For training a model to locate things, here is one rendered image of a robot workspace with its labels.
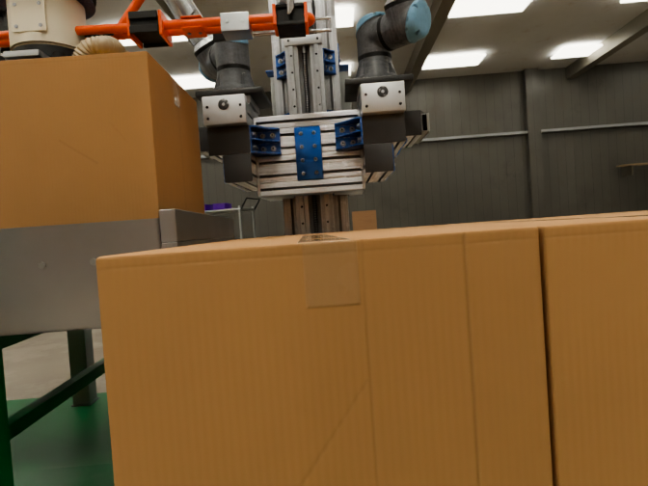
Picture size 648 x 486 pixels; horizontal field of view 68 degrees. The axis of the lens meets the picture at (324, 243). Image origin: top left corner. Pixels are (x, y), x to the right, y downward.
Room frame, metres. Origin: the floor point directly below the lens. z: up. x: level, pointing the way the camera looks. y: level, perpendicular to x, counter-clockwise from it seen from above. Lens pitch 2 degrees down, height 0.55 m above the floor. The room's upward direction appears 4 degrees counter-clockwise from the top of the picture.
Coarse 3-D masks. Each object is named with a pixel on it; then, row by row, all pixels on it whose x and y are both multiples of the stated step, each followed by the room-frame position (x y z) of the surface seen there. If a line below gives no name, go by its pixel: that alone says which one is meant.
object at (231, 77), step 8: (232, 64) 1.65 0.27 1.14; (240, 64) 1.66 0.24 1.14; (224, 72) 1.66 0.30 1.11; (232, 72) 1.65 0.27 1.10; (240, 72) 1.66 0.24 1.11; (248, 72) 1.69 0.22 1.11; (216, 80) 1.68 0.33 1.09; (224, 80) 1.65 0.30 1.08; (232, 80) 1.64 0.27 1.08; (240, 80) 1.65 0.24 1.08; (248, 80) 1.67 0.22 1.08; (216, 88) 1.66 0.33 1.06; (224, 88) 1.64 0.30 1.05; (232, 88) 1.63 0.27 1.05
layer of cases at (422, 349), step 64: (128, 256) 0.42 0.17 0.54; (192, 256) 0.42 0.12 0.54; (256, 256) 0.42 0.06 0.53; (320, 256) 0.43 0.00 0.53; (384, 256) 0.43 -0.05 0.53; (448, 256) 0.43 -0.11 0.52; (512, 256) 0.43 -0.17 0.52; (576, 256) 0.43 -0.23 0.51; (640, 256) 0.44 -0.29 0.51; (128, 320) 0.42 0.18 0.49; (192, 320) 0.42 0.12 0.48; (256, 320) 0.42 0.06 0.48; (320, 320) 0.43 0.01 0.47; (384, 320) 0.43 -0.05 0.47; (448, 320) 0.43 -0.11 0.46; (512, 320) 0.43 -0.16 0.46; (576, 320) 0.43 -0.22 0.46; (640, 320) 0.44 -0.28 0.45; (128, 384) 0.42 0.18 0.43; (192, 384) 0.42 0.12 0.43; (256, 384) 0.42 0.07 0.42; (320, 384) 0.43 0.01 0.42; (384, 384) 0.43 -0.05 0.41; (448, 384) 0.43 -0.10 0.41; (512, 384) 0.43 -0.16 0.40; (576, 384) 0.43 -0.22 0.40; (640, 384) 0.44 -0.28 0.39; (128, 448) 0.42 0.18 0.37; (192, 448) 0.42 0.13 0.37; (256, 448) 0.42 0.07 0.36; (320, 448) 0.43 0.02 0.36; (384, 448) 0.43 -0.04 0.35; (448, 448) 0.43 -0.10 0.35; (512, 448) 0.43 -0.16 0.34; (576, 448) 0.43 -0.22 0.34; (640, 448) 0.44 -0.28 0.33
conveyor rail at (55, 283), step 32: (96, 224) 0.86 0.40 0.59; (128, 224) 0.86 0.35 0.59; (0, 256) 0.85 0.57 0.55; (32, 256) 0.86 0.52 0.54; (64, 256) 0.86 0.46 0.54; (96, 256) 0.86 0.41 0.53; (0, 288) 0.85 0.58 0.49; (32, 288) 0.86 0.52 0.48; (64, 288) 0.86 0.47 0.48; (96, 288) 0.86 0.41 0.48; (0, 320) 0.85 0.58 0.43; (32, 320) 0.86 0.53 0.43; (64, 320) 0.86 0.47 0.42; (96, 320) 0.86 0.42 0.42
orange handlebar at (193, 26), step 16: (192, 16) 1.18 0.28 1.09; (256, 16) 1.18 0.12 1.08; (272, 16) 1.18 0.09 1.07; (0, 32) 1.18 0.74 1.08; (80, 32) 1.18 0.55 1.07; (96, 32) 1.18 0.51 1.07; (112, 32) 1.19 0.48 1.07; (176, 32) 1.22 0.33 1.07; (192, 32) 1.20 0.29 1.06; (208, 32) 1.22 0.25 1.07
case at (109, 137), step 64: (0, 64) 1.01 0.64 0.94; (64, 64) 1.01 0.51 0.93; (128, 64) 1.01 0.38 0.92; (0, 128) 1.01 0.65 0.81; (64, 128) 1.01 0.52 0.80; (128, 128) 1.01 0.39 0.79; (192, 128) 1.34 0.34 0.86; (0, 192) 1.01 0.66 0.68; (64, 192) 1.01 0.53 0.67; (128, 192) 1.01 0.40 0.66; (192, 192) 1.28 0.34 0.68
